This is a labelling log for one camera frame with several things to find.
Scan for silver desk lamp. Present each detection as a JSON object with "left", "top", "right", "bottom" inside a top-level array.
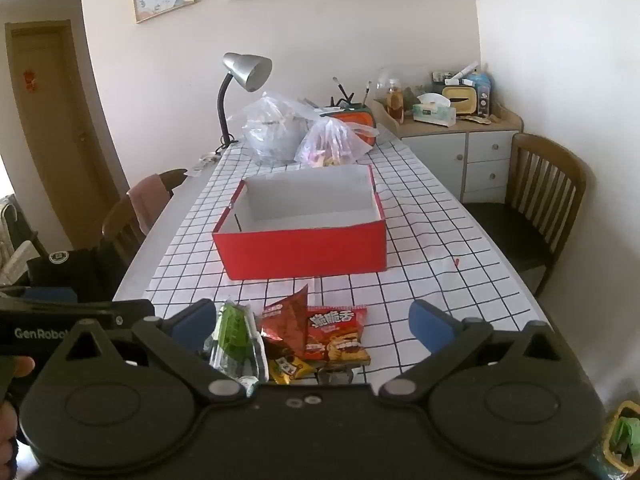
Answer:
[{"left": 215, "top": 52, "right": 273, "bottom": 153}]

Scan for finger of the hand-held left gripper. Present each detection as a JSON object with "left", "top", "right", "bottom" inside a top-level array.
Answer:
[
  {"left": 75, "top": 299, "right": 157, "bottom": 334},
  {"left": 0, "top": 286, "right": 77, "bottom": 307}
]

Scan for green and white tissue box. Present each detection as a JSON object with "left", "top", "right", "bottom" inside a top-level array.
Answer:
[{"left": 412, "top": 93, "right": 457, "bottom": 127}]

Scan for white checked tablecloth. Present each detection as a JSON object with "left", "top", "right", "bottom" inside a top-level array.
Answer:
[{"left": 147, "top": 137, "right": 548, "bottom": 386}]

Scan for light cloth pile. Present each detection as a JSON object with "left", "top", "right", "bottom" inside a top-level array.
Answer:
[{"left": 0, "top": 192, "right": 38, "bottom": 286}]

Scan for clear green snack packet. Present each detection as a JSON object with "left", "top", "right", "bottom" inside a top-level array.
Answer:
[{"left": 205, "top": 300, "right": 271, "bottom": 393}]

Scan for orange zip pouch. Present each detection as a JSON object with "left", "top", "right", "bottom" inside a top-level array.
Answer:
[{"left": 325, "top": 105, "right": 379, "bottom": 133}]

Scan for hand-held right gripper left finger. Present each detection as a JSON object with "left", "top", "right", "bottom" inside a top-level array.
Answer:
[{"left": 65, "top": 299, "right": 249, "bottom": 403}]

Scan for clear glass dome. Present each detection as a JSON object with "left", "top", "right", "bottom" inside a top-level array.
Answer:
[{"left": 375, "top": 66, "right": 436, "bottom": 106}]

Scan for red cardboard box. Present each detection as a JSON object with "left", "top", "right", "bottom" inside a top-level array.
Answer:
[{"left": 211, "top": 164, "right": 388, "bottom": 281}]

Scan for person's left hand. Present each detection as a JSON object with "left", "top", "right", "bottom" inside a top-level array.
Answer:
[{"left": 0, "top": 356, "right": 37, "bottom": 461}]

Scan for small tags and keys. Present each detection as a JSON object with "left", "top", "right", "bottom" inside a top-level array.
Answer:
[{"left": 184, "top": 154, "right": 218, "bottom": 177}]

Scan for pink cloth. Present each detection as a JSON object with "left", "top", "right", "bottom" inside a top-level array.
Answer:
[{"left": 126, "top": 174, "right": 173, "bottom": 236}]

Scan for bottle of amber liquid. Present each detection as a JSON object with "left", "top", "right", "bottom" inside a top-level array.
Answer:
[{"left": 386, "top": 79, "right": 405, "bottom": 125}]

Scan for white cabinet with wooden top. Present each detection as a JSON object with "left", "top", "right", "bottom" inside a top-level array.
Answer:
[{"left": 372, "top": 102, "right": 525, "bottom": 204}]

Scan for blue packet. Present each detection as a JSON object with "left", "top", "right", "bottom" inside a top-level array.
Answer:
[{"left": 465, "top": 72, "right": 493, "bottom": 116}]

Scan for red chip packet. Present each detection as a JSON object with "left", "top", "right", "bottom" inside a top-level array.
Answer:
[{"left": 304, "top": 306, "right": 372, "bottom": 365}]

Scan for black bag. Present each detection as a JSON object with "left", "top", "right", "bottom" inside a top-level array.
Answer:
[{"left": 26, "top": 247, "right": 106, "bottom": 303}]

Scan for dark red triangular snack packet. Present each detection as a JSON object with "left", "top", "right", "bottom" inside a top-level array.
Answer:
[{"left": 257, "top": 284, "right": 311, "bottom": 361}]

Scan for white tube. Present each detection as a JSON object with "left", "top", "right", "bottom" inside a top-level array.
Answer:
[{"left": 445, "top": 62, "right": 480, "bottom": 86}]

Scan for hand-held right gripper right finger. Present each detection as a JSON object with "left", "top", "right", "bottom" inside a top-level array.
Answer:
[{"left": 380, "top": 299, "right": 565, "bottom": 403}]

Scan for potted green plant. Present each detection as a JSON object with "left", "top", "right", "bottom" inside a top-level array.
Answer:
[{"left": 602, "top": 400, "right": 640, "bottom": 471}]

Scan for wooden slat-back chair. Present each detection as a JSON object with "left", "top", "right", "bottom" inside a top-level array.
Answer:
[{"left": 462, "top": 133, "right": 587, "bottom": 297}]

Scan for small clear plastic bag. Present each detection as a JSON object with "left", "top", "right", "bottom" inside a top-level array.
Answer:
[{"left": 294, "top": 116, "right": 380, "bottom": 168}]

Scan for brown wooden door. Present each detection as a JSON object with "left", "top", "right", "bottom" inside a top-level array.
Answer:
[{"left": 5, "top": 20, "right": 126, "bottom": 251}]

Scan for large clear plastic bag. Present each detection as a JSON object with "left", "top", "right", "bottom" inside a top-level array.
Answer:
[{"left": 241, "top": 92, "right": 321, "bottom": 165}]

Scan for small yellow snack packet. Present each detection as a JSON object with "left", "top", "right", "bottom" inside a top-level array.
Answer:
[{"left": 267, "top": 355, "right": 317, "bottom": 386}]

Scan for wooden tray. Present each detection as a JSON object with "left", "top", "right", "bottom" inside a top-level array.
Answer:
[{"left": 372, "top": 99, "right": 418, "bottom": 138}]

